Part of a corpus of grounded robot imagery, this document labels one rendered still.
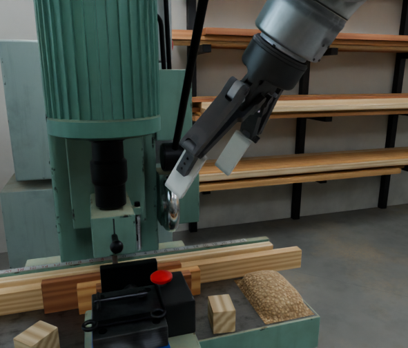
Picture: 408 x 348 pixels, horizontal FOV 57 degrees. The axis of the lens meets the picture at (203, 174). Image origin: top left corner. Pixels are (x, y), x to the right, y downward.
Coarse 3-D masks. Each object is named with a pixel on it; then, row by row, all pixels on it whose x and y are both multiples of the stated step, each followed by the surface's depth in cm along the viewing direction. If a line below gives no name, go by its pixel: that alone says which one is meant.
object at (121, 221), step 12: (96, 216) 59; (108, 216) 59; (120, 216) 60; (132, 216) 60; (96, 228) 59; (108, 228) 59; (120, 228) 60; (132, 228) 60; (96, 240) 59; (108, 240) 60; (120, 240) 60; (132, 240) 61; (96, 252) 60; (108, 252) 60; (132, 252) 62
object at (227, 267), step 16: (224, 256) 74; (240, 256) 74; (256, 256) 74; (272, 256) 75; (288, 256) 76; (208, 272) 71; (224, 272) 72; (240, 272) 73; (16, 288) 63; (32, 288) 63; (0, 304) 61; (16, 304) 62; (32, 304) 63
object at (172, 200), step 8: (168, 176) 78; (168, 192) 75; (160, 200) 81; (168, 200) 75; (176, 200) 75; (168, 208) 75; (176, 208) 75; (168, 216) 75; (176, 216) 75; (168, 224) 76; (176, 224) 76
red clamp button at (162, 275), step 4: (156, 272) 51; (160, 272) 51; (164, 272) 51; (168, 272) 51; (152, 276) 50; (156, 276) 50; (160, 276) 50; (164, 276) 50; (168, 276) 50; (172, 276) 51; (152, 280) 50; (156, 280) 49; (160, 280) 49; (164, 280) 49; (168, 280) 50
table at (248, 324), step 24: (216, 288) 70; (24, 312) 63; (72, 312) 63; (240, 312) 63; (0, 336) 57; (72, 336) 57; (216, 336) 57; (240, 336) 58; (264, 336) 59; (288, 336) 61; (312, 336) 62
